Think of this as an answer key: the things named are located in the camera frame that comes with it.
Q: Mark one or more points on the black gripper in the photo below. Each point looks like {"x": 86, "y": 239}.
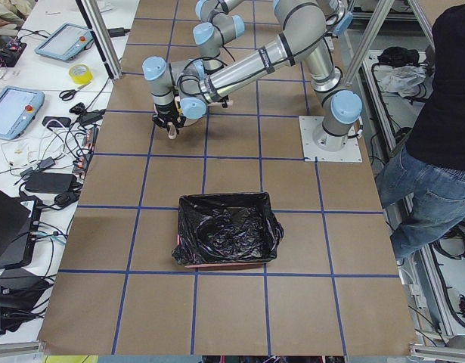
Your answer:
{"x": 165, "y": 112}

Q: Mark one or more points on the beige plastic dustpan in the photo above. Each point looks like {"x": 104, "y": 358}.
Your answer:
{"x": 173, "y": 108}

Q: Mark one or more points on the beige hand brush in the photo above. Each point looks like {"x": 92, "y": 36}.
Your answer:
{"x": 225, "y": 103}

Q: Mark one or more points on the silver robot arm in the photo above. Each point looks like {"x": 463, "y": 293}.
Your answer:
{"x": 182, "y": 91}
{"x": 217, "y": 29}

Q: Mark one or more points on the bin with black bag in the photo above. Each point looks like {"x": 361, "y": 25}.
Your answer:
{"x": 226, "y": 229}

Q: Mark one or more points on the yellow tape roll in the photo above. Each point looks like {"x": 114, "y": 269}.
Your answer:
{"x": 80, "y": 74}

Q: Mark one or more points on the far blue teach pendant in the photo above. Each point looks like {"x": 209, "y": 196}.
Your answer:
{"x": 65, "y": 42}

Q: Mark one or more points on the blue teach pendant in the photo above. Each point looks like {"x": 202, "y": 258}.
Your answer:
{"x": 18, "y": 107}
{"x": 65, "y": 42}

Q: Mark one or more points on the black power adapter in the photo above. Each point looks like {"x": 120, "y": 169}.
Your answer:
{"x": 50, "y": 183}

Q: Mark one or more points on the near blue teach pendant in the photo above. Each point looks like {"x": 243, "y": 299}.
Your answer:
{"x": 18, "y": 107}

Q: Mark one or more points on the black laptop computer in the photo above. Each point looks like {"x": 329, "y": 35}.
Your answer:
{"x": 19, "y": 219}

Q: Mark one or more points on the person in black shirt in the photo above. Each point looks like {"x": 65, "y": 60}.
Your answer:
{"x": 431, "y": 165}

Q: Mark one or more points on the black handled scissors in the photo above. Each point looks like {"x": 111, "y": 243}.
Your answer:
{"x": 69, "y": 94}

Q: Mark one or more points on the aluminium frame post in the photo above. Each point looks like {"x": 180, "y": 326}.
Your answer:
{"x": 94, "y": 21}

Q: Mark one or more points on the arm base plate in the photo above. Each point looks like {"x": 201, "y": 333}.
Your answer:
{"x": 318, "y": 146}

